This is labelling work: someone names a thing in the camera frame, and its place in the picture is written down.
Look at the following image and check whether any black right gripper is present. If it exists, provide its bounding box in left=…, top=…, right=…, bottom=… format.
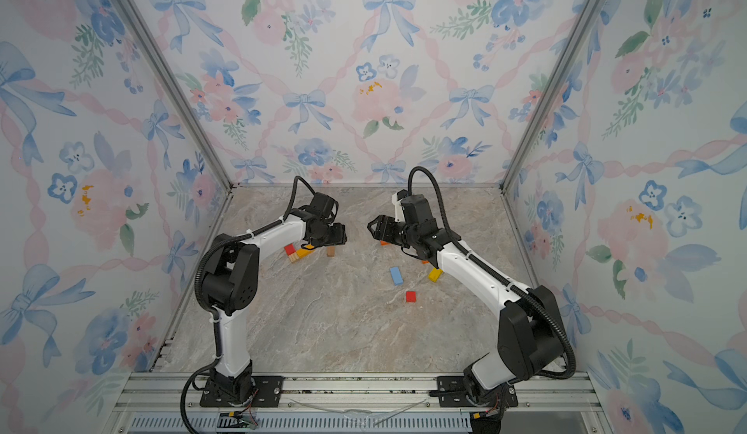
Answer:
left=368, top=213, right=420, bottom=247

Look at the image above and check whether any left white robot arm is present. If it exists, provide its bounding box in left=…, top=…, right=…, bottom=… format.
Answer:
left=194, top=210, right=347, bottom=385

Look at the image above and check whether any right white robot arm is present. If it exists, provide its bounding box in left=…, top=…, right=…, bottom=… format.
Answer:
left=367, top=215, right=577, bottom=392

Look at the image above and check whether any yellow long block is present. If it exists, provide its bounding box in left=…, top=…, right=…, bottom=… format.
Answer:
left=428, top=269, right=444, bottom=282

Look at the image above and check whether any light blue block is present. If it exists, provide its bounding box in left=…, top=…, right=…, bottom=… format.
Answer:
left=390, top=267, right=404, bottom=286

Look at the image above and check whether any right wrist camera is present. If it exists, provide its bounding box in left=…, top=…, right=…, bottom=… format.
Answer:
left=392, top=190, right=438, bottom=235

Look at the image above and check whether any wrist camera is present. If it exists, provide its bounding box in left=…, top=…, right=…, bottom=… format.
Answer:
left=305, top=192, right=338, bottom=224
left=392, top=190, right=438, bottom=235

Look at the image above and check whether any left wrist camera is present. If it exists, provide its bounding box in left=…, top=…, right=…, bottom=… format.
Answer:
left=305, top=192, right=338, bottom=224

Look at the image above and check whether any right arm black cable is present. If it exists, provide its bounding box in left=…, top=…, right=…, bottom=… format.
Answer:
left=407, top=165, right=578, bottom=381

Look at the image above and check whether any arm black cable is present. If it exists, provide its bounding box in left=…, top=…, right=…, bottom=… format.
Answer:
left=407, top=165, right=578, bottom=381
left=179, top=175, right=319, bottom=434

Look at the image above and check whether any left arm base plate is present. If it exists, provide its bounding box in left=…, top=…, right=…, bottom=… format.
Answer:
left=200, top=373, right=285, bottom=408

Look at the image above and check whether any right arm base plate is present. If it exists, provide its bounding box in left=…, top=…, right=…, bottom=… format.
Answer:
left=429, top=376, right=519, bottom=410

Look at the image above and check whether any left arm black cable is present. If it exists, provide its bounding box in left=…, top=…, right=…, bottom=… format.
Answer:
left=179, top=175, right=319, bottom=434

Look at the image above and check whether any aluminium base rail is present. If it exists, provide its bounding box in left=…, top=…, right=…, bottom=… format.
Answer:
left=103, top=373, right=612, bottom=433

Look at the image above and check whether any aluminium corner post right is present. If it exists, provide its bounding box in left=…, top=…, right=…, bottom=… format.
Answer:
left=500, top=0, right=605, bottom=195

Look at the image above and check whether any aluminium corner post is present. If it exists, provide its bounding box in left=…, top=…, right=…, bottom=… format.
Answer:
left=500, top=0, right=605, bottom=195
left=112, top=0, right=233, bottom=192

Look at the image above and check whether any aluminium corner post left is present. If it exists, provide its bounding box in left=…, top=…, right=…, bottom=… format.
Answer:
left=112, top=0, right=233, bottom=192

